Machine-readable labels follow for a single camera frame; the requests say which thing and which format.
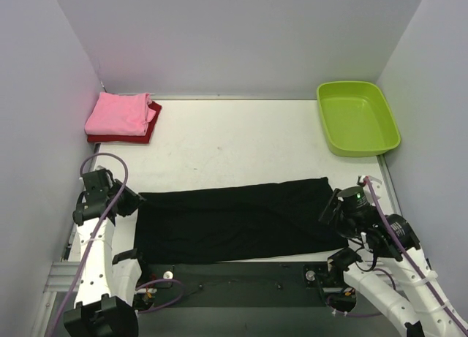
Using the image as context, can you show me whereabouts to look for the aluminium rail frame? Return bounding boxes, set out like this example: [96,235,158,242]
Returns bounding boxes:
[44,261,80,292]

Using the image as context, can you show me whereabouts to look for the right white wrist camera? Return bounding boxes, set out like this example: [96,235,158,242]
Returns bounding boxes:
[358,175,383,203]

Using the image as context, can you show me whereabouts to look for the black t shirt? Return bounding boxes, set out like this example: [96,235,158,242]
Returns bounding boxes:
[134,178,348,265]

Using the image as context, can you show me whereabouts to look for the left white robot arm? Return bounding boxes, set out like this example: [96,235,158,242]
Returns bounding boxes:
[63,169,150,336]

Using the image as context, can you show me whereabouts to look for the pink t shirt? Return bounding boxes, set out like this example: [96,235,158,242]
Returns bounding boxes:
[84,92,156,137]

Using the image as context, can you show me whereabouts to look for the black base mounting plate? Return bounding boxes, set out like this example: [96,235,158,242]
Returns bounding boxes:
[134,262,357,311]

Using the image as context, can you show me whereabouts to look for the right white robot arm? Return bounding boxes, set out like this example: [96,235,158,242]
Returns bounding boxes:
[320,186,467,336]

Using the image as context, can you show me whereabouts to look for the red t shirt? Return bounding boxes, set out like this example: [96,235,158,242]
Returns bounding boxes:
[87,101,162,145]

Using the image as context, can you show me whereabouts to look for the green plastic tray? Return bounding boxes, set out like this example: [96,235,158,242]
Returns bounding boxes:
[317,80,401,157]

